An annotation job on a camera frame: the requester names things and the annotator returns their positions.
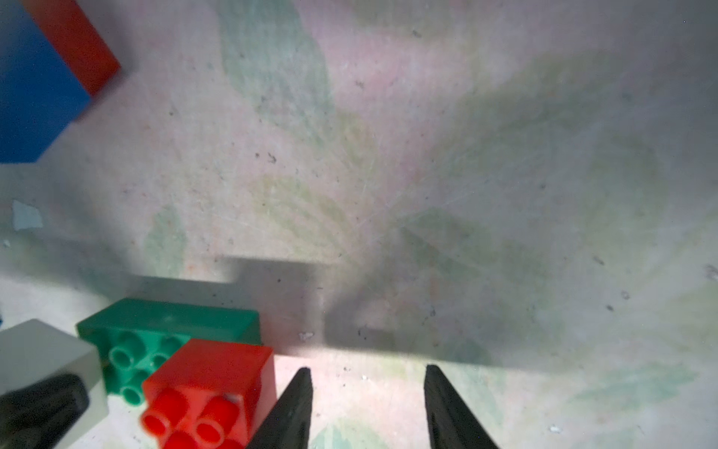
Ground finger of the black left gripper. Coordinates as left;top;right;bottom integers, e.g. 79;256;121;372
1;373;90;449

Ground white lego brick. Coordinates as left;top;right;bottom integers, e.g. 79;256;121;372
1;319;108;448

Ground red small lego brick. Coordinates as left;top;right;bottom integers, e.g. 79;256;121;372
21;0;121;97

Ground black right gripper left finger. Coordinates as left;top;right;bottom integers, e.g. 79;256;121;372
246;368;313;449

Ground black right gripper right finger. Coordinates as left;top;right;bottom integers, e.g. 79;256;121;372
424;365;498;449

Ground green long lego brick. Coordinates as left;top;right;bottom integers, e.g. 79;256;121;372
76;299;262;407

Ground red square lego brick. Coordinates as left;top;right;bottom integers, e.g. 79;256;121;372
140;339;277;448

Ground blue lego brick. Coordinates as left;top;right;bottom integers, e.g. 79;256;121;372
1;1;91;164

